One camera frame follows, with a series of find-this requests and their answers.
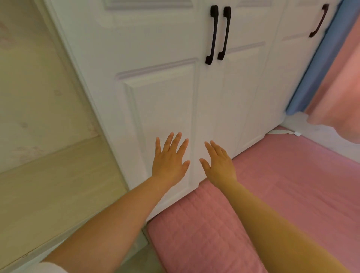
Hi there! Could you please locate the black door handle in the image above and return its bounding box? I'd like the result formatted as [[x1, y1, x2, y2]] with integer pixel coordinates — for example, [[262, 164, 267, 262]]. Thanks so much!
[[308, 3, 330, 38], [217, 6, 232, 61], [205, 5, 219, 65]]

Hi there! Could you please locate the person's right hand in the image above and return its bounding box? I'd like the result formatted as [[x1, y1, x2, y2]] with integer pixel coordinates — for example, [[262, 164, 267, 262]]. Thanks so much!
[[199, 140, 238, 188]]

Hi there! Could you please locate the person's right forearm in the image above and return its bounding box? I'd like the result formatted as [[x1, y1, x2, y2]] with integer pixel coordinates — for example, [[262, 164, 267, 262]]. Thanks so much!
[[217, 180, 351, 273]]

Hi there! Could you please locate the white wardrobe door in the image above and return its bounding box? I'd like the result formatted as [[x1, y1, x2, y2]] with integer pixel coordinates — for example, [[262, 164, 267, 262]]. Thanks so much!
[[236, 0, 344, 155], [194, 0, 284, 186], [43, 0, 207, 221]]

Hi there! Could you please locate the pink curtain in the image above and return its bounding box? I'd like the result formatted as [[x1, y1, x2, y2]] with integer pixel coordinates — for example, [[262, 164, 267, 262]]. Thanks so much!
[[305, 24, 360, 144]]

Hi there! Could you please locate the person's left forearm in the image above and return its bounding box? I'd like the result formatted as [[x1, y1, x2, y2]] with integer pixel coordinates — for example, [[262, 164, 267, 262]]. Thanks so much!
[[42, 176, 176, 273]]

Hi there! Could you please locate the person's left hand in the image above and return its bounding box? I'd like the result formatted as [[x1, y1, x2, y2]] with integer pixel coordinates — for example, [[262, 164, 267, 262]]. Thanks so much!
[[152, 132, 191, 186]]

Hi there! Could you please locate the pink quilted mattress pad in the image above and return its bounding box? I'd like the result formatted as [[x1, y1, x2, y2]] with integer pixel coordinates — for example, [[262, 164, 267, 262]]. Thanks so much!
[[146, 126, 360, 273]]

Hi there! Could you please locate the white fabric tag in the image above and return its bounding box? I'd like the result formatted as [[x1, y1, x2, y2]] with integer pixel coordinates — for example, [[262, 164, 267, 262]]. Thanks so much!
[[267, 129, 303, 138]]

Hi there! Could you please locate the white sleeve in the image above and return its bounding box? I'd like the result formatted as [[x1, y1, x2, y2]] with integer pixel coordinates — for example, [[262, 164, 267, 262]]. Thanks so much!
[[35, 262, 69, 273]]

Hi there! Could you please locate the blue curtain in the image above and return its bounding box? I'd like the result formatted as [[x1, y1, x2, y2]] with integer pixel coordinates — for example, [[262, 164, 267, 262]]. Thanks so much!
[[285, 0, 360, 116]]

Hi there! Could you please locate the white wardrobe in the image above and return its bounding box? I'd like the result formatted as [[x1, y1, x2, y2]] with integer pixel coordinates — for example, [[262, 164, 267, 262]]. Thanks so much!
[[43, 0, 344, 221]]

